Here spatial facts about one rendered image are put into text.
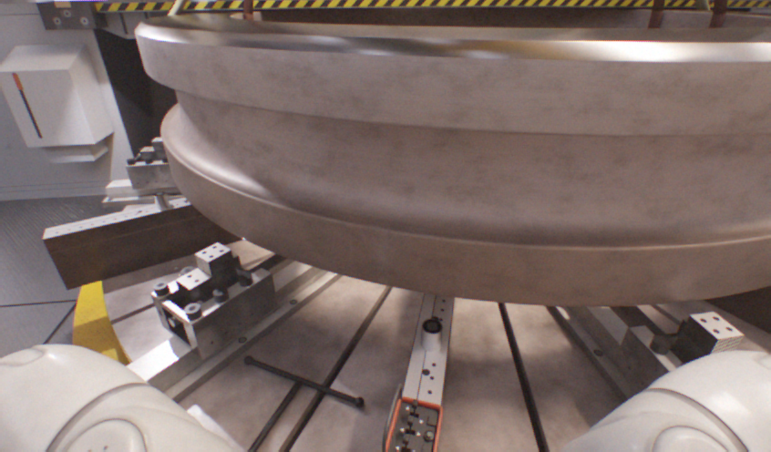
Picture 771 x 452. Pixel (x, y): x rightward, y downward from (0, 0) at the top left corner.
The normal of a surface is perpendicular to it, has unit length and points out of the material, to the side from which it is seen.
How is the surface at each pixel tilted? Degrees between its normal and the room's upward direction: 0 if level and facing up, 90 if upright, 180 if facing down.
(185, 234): 90
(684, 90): 90
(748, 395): 2
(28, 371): 5
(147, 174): 90
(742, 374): 14
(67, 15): 90
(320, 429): 0
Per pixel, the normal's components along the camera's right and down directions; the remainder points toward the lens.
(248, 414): 0.00, -0.88
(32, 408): -0.11, -0.70
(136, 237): 0.53, 0.40
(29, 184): 0.13, 0.47
